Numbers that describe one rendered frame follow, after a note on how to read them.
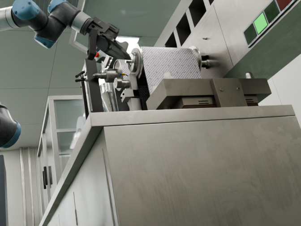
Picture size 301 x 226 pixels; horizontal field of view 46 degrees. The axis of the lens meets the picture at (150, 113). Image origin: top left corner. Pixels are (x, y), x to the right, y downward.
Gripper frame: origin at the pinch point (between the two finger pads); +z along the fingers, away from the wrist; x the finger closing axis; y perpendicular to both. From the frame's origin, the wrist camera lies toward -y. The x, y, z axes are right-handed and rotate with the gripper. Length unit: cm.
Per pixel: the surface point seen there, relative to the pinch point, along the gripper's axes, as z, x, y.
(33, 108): -104, 374, 115
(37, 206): -28, 552, 38
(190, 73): 23.8, -4.3, 7.9
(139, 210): 26, -30, -57
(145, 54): 5.3, -4.2, 3.5
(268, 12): 32, -39, 18
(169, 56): 13.4, -4.3, 9.2
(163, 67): 13.8, -4.2, 2.9
